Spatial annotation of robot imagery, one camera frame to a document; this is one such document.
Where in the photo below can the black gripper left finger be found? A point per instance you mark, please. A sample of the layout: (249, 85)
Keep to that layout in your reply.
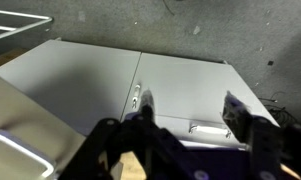
(146, 105)

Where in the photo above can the white counter drawer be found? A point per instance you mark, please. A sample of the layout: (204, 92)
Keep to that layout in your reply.
(176, 125)

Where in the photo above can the wide white cabinet door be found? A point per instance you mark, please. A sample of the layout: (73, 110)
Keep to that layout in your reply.
(73, 80)

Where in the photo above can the beige file cabinet bottom drawer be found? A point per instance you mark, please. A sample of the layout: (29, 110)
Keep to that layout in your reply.
(20, 113)

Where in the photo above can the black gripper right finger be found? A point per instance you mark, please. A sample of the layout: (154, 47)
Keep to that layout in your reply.
(237, 115)

